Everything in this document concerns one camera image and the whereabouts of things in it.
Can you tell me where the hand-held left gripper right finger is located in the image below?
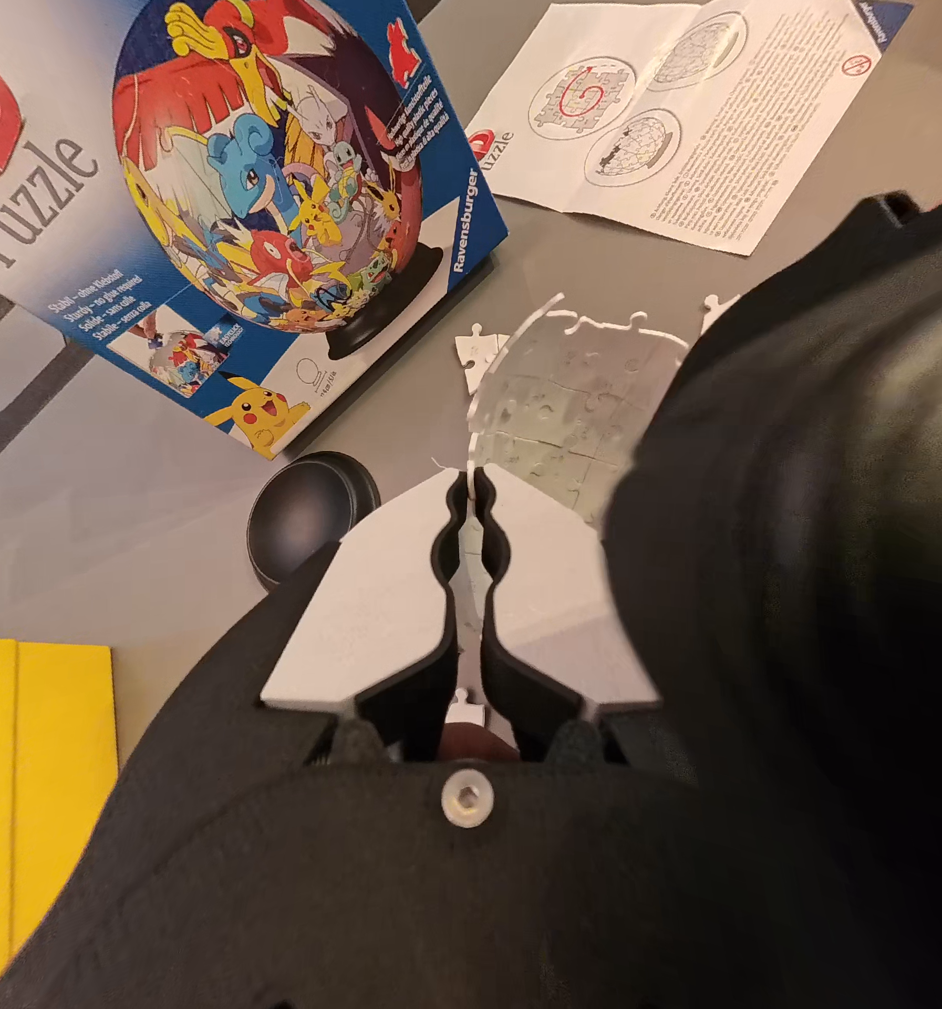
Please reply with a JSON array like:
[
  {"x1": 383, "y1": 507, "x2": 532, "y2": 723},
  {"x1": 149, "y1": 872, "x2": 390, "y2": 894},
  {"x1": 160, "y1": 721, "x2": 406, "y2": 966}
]
[{"x1": 474, "y1": 465, "x2": 662, "y2": 759}]

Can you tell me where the blue puzzle box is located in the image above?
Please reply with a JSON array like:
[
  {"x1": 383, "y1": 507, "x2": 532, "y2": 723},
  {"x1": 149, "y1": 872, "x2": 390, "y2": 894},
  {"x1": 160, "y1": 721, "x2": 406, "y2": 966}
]
[{"x1": 0, "y1": 0, "x2": 510, "y2": 460}]

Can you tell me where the white instruction leaflet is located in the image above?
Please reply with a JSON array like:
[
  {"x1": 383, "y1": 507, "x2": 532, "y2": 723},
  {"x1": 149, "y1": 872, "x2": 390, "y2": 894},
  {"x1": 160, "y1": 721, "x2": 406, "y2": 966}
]
[{"x1": 467, "y1": 0, "x2": 913, "y2": 257}]

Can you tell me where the partly built puzzle ball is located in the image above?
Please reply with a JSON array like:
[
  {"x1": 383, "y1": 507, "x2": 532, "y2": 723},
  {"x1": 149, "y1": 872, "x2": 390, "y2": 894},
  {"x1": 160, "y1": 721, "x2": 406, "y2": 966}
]
[{"x1": 459, "y1": 293, "x2": 692, "y2": 655}]

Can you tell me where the yellow plastic bin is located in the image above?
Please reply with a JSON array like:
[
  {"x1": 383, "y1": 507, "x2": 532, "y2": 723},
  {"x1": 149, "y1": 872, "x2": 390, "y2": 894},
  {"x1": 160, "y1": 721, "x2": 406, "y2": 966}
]
[{"x1": 0, "y1": 637, "x2": 119, "y2": 1009}]

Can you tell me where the black round ball stand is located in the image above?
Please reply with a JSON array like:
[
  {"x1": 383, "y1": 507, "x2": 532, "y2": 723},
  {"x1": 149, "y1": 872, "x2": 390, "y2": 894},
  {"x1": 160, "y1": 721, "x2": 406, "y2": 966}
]
[{"x1": 246, "y1": 451, "x2": 381, "y2": 588}]

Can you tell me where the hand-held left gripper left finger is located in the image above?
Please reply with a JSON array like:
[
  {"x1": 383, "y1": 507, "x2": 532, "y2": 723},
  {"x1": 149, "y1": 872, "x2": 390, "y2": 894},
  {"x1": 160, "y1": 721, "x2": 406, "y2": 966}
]
[{"x1": 260, "y1": 469, "x2": 472, "y2": 759}]

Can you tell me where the small joined puzzle piece cluster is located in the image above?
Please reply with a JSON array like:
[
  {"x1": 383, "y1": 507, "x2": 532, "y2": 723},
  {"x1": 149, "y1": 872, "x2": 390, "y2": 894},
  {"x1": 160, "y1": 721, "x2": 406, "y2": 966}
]
[{"x1": 455, "y1": 323, "x2": 511, "y2": 395}]

